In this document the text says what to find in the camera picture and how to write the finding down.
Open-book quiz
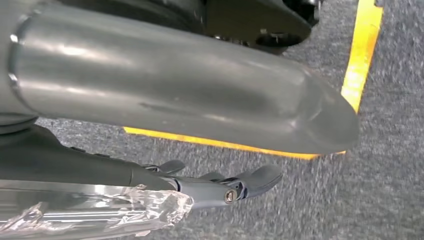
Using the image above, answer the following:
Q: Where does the plastic-wrapped silver robot leg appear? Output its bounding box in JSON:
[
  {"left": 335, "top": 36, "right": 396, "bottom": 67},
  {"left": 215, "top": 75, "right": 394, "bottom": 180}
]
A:
[{"left": 0, "top": 180, "right": 195, "bottom": 240}]

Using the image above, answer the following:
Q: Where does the yellow floor tape corner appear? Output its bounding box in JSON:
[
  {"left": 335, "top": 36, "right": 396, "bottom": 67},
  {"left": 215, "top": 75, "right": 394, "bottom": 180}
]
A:
[{"left": 123, "top": 0, "right": 384, "bottom": 162}]

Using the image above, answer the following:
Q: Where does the black robot foot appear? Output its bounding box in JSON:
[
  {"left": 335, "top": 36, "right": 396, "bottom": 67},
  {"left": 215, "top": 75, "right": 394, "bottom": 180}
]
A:
[{"left": 57, "top": 0, "right": 324, "bottom": 56}]

